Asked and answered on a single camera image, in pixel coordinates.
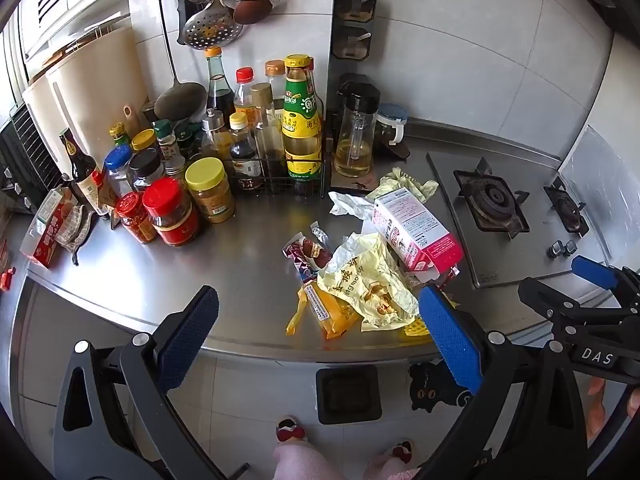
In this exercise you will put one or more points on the yellow bottle green label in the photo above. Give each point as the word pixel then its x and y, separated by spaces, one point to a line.
pixel 301 120

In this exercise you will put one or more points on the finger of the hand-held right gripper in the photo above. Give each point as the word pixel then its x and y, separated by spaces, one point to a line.
pixel 550 302
pixel 595 271

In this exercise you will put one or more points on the red cap bottle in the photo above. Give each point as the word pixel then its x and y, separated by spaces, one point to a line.
pixel 245 92

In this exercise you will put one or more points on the glass oil dispenser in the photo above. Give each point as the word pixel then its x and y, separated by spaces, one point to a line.
pixel 355 155

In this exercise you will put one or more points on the large beige cutting board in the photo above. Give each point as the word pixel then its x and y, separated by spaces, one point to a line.
pixel 95 95

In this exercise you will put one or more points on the dark brown glass bottle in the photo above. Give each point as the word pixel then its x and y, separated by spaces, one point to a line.
pixel 82 170

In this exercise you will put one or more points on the small yellow lid jar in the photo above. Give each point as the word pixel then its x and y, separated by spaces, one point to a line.
pixel 145 139

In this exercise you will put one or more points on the silver lid small jar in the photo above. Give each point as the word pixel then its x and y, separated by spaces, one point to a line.
pixel 175 166

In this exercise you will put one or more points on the person's right hand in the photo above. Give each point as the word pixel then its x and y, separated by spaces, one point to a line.
pixel 634 402

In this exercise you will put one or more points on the checked pot holder cloth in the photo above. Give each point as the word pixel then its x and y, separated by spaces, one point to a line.
pixel 75 230

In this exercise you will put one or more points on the black wok ladle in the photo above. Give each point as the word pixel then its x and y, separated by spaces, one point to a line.
pixel 180 102

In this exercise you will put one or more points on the green cap spice bottle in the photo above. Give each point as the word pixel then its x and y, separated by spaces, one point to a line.
pixel 165 140

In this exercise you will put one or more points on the person's pink pants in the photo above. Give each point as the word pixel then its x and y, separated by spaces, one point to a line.
pixel 300 462

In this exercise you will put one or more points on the yellow lid paste jar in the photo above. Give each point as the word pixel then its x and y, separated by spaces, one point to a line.
pixel 210 190

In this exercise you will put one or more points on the metal spout oil bottle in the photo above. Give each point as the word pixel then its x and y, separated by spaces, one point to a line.
pixel 215 135

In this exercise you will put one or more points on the foil splash guard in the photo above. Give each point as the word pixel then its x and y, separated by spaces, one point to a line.
pixel 595 175

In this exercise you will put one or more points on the black lid jar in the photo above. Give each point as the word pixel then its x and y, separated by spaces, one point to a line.
pixel 145 167

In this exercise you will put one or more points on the yellow cap dark bottle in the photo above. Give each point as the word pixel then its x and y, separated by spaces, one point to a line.
pixel 245 155

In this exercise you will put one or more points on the yellow crumpled plastic bag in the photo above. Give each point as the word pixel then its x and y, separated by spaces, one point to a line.
pixel 415 185

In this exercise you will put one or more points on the red blue snack wrapper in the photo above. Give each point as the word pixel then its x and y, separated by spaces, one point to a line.
pixel 310 256

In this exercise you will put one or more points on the wooden coaster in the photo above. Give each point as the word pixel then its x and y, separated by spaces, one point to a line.
pixel 350 185

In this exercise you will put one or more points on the steel skimmer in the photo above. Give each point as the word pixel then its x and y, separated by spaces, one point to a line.
pixel 212 27

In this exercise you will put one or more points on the pink white carton box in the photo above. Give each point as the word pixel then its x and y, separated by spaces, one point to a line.
pixel 415 230

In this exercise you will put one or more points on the red food packet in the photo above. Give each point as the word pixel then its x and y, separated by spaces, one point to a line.
pixel 45 240

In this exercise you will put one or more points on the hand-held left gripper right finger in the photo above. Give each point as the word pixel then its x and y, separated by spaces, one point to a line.
pixel 450 340

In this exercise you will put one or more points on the brown cap bottle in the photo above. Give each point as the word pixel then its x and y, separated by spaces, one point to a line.
pixel 275 72

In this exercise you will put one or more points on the small black burner grate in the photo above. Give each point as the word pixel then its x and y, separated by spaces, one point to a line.
pixel 567 207

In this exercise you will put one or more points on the white crumpled wrapper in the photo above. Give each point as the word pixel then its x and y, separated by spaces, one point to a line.
pixel 350 205

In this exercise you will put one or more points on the large red lid jar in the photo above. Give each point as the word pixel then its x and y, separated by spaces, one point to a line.
pixel 170 210

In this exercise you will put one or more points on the steel gas stove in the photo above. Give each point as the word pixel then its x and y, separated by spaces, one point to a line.
pixel 500 260

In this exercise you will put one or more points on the tan cap sauce bottle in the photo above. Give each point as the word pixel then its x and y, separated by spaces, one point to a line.
pixel 267 135

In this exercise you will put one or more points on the dark sauce bottle orange cap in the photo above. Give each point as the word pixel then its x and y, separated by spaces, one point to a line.
pixel 220 90

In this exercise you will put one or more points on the black wall spice box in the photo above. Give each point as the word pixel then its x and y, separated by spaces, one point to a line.
pixel 351 42
pixel 354 5

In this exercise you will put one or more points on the black cat floor mat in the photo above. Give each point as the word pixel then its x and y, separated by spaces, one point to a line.
pixel 430 385

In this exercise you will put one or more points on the glass jar blue lid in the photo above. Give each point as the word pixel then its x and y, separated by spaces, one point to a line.
pixel 390 125

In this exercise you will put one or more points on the orange snack wrapper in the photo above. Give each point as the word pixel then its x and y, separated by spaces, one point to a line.
pixel 330 317

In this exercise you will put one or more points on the yellow paper bag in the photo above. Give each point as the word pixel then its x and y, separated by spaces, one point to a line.
pixel 365 285

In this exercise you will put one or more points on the grey stove knob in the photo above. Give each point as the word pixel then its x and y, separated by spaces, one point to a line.
pixel 570 246
pixel 555 251

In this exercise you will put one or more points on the small candy wrapper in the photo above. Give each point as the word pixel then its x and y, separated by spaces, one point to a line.
pixel 317 233

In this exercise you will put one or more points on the red bow slipper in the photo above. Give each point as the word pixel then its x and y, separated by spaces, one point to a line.
pixel 402 451
pixel 290 430

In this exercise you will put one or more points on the small beige cutting board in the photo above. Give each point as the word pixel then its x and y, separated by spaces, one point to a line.
pixel 37 115

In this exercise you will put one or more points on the grey base cabinet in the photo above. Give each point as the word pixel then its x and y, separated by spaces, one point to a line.
pixel 65 340

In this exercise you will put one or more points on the red chili sauce jar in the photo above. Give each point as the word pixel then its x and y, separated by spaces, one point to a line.
pixel 135 220

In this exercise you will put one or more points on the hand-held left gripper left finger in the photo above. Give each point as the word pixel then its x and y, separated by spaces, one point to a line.
pixel 192 332

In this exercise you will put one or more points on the large black burner grate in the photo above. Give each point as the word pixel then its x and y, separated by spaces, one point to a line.
pixel 492 197

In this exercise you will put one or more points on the black waste bin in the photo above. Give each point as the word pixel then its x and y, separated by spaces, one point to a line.
pixel 347 395

